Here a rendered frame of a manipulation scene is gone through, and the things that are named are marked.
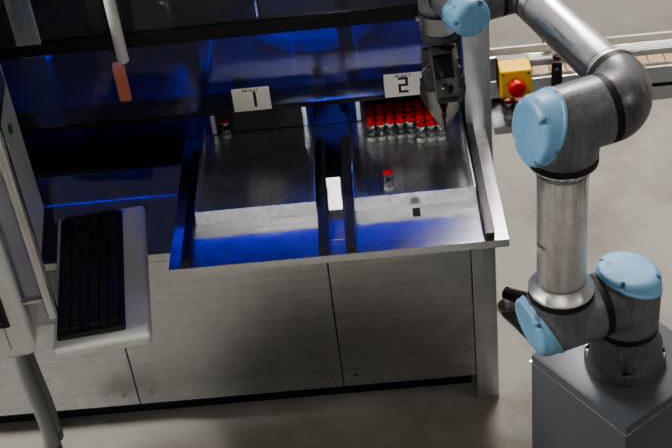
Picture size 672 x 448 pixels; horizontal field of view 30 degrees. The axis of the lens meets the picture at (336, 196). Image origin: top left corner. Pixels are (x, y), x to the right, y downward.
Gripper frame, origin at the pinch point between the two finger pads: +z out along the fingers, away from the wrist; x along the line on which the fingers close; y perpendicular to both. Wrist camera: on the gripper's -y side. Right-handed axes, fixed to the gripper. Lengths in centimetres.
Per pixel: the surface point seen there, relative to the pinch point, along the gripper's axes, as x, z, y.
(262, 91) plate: 38.3, 5.8, 27.4
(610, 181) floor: -60, 110, 118
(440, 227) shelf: 2.5, 21.6, -6.7
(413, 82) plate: 4.7, 7.2, 27.4
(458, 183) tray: -2.7, 21.4, 7.6
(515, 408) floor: -16, 110, 23
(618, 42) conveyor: -45, 14, 47
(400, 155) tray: 9.0, 21.4, 20.0
